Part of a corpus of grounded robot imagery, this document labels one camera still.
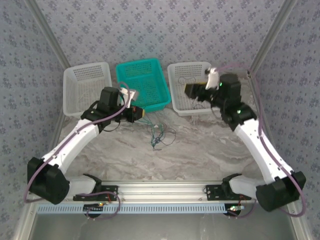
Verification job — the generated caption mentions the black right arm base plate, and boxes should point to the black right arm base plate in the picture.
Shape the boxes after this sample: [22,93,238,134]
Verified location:
[204,184,241,201]

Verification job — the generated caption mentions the slotted grey cable duct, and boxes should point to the slotted grey cable duct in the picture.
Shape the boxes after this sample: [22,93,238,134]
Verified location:
[36,201,251,215]

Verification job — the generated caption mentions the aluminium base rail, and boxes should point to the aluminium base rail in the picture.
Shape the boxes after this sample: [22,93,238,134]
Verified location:
[67,179,258,202]

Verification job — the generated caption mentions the black controller board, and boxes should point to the black controller board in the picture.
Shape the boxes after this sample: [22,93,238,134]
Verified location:
[83,203,105,213]
[226,204,245,216]

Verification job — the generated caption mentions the thin dark purple cable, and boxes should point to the thin dark purple cable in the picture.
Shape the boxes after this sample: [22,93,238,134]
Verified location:
[177,76,213,111]

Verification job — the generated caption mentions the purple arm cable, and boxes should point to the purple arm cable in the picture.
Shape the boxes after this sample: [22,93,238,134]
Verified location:
[23,81,132,204]
[216,62,308,218]

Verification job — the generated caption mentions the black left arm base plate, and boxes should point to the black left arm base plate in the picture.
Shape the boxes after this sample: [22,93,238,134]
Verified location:
[72,184,120,202]

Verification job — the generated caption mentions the teal perforated plastic basket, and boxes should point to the teal perforated plastic basket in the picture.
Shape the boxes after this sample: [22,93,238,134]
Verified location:
[114,58,173,115]

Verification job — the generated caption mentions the aluminium table side rail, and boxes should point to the aluminium table side rail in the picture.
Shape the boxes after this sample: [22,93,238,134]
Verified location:
[246,70,312,240]
[12,109,67,240]

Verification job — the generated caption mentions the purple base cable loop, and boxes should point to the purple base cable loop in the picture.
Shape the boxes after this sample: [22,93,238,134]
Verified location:
[74,191,121,221]
[226,198,256,220]

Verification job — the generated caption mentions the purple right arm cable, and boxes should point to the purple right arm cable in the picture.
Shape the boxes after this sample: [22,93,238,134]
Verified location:
[216,62,308,218]

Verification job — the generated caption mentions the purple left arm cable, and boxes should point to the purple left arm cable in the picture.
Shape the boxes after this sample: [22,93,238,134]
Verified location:
[23,81,132,204]

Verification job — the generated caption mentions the grey metal panel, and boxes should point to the grey metal panel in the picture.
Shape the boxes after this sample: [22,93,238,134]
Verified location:
[28,213,298,240]

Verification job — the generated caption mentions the thin wires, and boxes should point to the thin wires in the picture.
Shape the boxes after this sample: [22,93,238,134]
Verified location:
[152,127,177,152]

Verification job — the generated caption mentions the white perforated plastic basket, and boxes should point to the white perforated plastic basket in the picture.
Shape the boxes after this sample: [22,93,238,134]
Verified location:
[62,61,113,120]
[166,61,226,117]

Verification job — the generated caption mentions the aluminium frame post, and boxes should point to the aluminium frame post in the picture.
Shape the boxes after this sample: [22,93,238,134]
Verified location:
[24,0,72,70]
[246,0,300,76]

